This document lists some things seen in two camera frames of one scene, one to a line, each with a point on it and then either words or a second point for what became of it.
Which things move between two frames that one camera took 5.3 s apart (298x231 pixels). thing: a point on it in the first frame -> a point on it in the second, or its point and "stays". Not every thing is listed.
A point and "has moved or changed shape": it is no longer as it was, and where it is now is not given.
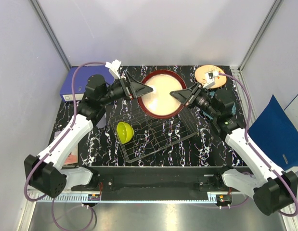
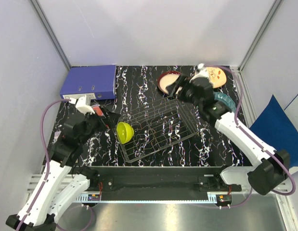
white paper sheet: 294,110 stays
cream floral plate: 200,75 stays
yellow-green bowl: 125,132 stays
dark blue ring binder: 277,135 stays
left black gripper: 133,89 -> 111,118
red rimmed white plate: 160,104 has moved or changed shape
